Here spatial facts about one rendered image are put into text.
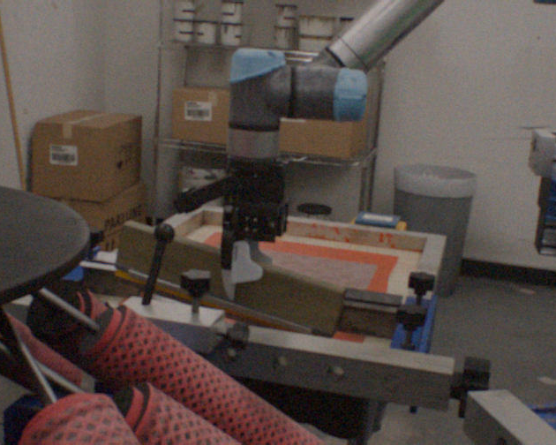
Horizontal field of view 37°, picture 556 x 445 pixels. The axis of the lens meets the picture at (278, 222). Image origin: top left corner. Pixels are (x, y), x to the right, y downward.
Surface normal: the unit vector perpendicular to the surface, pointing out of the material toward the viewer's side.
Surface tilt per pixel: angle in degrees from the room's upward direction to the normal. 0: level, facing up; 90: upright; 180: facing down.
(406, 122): 90
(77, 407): 32
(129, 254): 88
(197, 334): 90
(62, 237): 0
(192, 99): 89
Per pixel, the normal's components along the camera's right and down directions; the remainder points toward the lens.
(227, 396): 0.64, -0.36
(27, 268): 0.07, -0.97
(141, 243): -0.27, 0.18
